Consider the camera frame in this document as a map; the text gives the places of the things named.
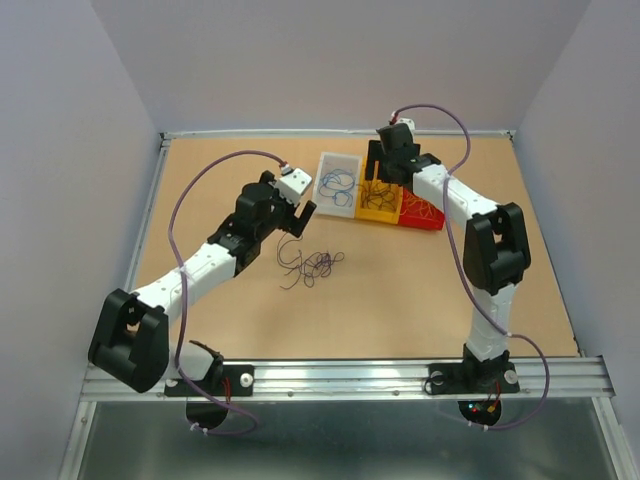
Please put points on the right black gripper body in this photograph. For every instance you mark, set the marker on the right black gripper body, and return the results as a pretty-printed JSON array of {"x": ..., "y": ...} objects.
[{"x": 389, "y": 166}]

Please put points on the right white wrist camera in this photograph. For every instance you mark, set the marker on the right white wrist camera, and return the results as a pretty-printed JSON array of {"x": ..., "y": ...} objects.
[{"x": 397, "y": 119}]

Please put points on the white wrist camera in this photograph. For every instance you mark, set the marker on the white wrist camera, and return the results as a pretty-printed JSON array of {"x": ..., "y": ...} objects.
[
  {"x": 293, "y": 184},
  {"x": 397, "y": 119}
]

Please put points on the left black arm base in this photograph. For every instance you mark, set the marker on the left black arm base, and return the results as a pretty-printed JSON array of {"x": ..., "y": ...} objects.
[{"x": 228, "y": 380}]

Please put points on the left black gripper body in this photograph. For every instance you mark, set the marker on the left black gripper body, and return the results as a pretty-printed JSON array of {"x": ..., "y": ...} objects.
[{"x": 282, "y": 210}]

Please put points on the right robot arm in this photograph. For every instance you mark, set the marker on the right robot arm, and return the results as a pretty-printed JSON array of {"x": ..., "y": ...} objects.
[{"x": 496, "y": 250}]

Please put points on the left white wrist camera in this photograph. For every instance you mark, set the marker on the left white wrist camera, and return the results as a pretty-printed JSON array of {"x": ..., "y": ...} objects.
[{"x": 293, "y": 184}]

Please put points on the white plastic bin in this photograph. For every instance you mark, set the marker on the white plastic bin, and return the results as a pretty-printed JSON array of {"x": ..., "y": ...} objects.
[{"x": 336, "y": 184}]

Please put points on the red plastic bin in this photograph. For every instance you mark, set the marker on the red plastic bin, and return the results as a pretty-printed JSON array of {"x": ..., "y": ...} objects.
[{"x": 419, "y": 214}]

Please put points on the yellow plastic bin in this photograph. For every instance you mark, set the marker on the yellow plastic bin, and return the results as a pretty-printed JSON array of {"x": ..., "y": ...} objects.
[{"x": 377, "y": 201}]

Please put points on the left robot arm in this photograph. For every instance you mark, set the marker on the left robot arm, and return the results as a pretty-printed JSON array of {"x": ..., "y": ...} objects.
[{"x": 131, "y": 340}]

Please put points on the aluminium front rail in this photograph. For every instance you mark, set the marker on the aluminium front rail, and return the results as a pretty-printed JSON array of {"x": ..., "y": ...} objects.
[{"x": 375, "y": 380}]

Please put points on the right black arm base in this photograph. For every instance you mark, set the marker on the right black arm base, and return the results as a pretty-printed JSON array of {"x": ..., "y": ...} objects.
[{"x": 471, "y": 376}]

